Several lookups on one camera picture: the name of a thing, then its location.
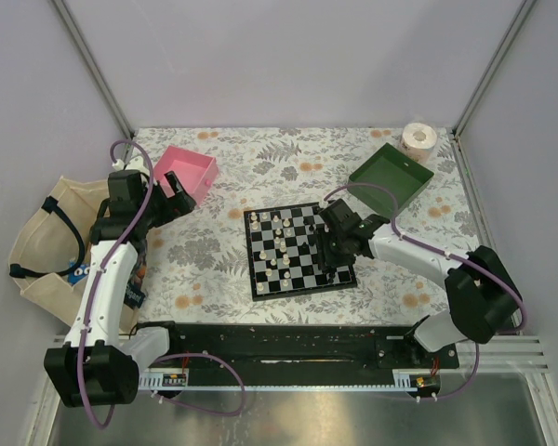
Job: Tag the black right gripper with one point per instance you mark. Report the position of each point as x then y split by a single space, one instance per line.
325 257

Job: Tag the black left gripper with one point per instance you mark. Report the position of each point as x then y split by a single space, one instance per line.
174 205

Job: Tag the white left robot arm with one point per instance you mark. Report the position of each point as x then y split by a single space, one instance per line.
93 365

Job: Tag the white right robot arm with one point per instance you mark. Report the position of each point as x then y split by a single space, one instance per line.
480 293

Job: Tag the pink square tray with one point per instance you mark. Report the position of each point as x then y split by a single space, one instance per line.
196 171

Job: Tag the black and white chessboard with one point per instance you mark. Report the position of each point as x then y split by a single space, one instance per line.
302 276

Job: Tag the green square tray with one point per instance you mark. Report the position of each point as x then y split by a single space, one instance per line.
389 169

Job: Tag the blue printed package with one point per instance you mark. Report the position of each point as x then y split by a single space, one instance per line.
78 274

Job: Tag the toilet paper roll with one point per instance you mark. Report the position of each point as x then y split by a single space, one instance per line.
418 141

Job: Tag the beige canvas tote bag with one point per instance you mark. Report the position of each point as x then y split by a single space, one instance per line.
47 245

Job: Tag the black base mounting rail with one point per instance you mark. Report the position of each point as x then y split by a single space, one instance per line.
269 357

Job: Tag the aluminium frame post left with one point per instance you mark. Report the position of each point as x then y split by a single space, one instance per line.
82 48

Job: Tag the aluminium frame post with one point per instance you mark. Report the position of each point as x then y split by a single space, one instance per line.
82 48
503 49

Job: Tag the aluminium frame post right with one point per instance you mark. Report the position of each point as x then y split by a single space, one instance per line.
503 49

